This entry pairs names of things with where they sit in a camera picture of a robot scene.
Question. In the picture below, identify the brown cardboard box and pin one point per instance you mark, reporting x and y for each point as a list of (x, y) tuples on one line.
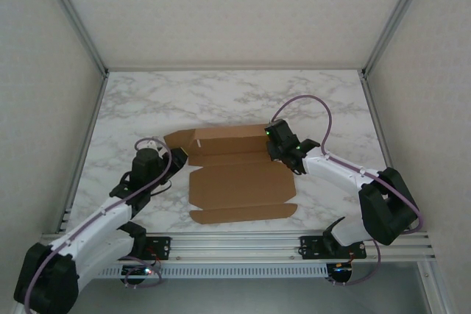
[(239, 185)]

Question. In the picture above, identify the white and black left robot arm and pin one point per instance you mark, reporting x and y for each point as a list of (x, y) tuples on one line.
[(92, 233)]

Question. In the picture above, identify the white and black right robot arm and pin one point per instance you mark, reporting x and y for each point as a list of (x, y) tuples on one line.
[(331, 170)]

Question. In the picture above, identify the left circuit board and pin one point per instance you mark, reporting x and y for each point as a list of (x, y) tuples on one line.
[(134, 271)]

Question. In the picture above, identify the circuit board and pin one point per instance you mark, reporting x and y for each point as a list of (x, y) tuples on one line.
[(134, 271), (342, 273)]

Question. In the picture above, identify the right circuit board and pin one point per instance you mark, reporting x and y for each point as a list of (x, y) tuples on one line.
[(342, 273)]

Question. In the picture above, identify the aluminium side rail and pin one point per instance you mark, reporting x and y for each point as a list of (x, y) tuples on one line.
[(373, 108), (95, 108)]

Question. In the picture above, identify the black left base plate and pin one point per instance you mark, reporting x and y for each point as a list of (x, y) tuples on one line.
[(162, 246)]

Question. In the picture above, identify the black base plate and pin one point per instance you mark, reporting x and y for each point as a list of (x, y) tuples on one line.
[(311, 248), (162, 246)]

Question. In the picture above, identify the aluminium back rail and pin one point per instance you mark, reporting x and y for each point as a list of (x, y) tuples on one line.
[(235, 68)]

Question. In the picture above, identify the aluminium front rail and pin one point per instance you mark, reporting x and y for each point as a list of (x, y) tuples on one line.
[(239, 246)]

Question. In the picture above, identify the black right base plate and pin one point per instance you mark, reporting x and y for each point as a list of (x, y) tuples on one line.
[(311, 248)]

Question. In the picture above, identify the aluminium frame post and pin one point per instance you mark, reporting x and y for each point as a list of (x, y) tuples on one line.
[(394, 16), (434, 292), (76, 16)]

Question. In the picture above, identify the aluminium lower frame post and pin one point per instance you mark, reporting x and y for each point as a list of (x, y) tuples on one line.
[(434, 292)]

